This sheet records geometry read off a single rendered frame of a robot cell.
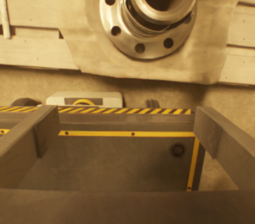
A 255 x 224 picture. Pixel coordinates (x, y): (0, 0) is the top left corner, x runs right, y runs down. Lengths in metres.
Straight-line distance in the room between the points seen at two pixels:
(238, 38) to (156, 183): 0.50
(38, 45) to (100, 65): 0.21
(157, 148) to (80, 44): 0.37
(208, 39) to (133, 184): 0.47
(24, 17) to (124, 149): 0.48
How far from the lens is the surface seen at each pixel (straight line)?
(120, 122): 0.42
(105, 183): 0.53
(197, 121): 0.16
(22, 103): 0.72
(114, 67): 0.52
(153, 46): 0.51
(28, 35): 0.66
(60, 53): 0.59
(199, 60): 0.59
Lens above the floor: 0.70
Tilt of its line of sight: 73 degrees down
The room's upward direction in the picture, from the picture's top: 177 degrees clockwise
